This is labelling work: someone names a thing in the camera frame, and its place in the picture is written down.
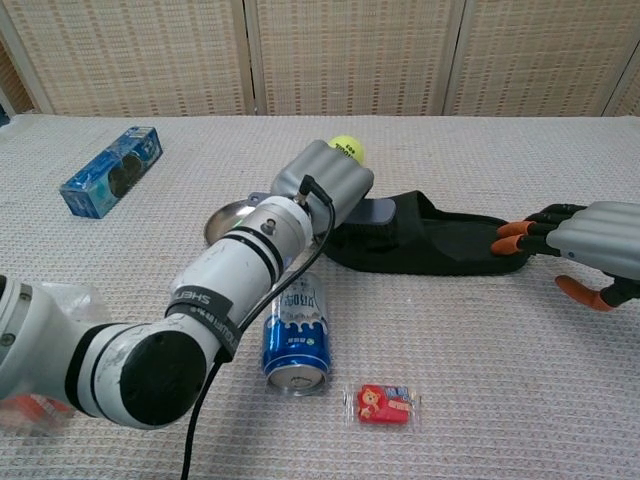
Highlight right orange-tipped robot hand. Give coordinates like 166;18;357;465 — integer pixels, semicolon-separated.
491;200;640;314

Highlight left black-fingered robot hand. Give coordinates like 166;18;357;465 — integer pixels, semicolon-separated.
270;139;376;232

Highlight black slipper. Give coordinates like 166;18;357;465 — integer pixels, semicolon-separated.
319;189;537;278

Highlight yellow tennis ball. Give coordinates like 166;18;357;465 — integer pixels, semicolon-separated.
326;134;367;167

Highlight round steel plate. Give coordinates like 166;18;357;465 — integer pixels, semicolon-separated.
201;198;262;247

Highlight beige woven screen panel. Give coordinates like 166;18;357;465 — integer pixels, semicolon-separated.
243;0;472;119
0;0;252;119
443;0;640;119

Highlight blue and silver drink can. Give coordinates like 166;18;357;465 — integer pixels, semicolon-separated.
261;271;334;397

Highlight beige woven tablecloth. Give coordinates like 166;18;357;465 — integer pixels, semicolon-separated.
0;113;640;480

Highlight blue cardboard box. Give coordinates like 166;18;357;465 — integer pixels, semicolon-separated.
58;125;165;220

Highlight red candy packet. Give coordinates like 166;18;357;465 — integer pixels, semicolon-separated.
341;382;425;427

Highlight clear blister pack red items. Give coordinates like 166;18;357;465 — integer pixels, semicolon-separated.
0;282;109;436

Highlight brown woven screen panel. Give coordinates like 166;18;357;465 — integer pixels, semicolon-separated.
0;38;37;116

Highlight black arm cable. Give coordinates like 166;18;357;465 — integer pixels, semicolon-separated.
179;174;336;480

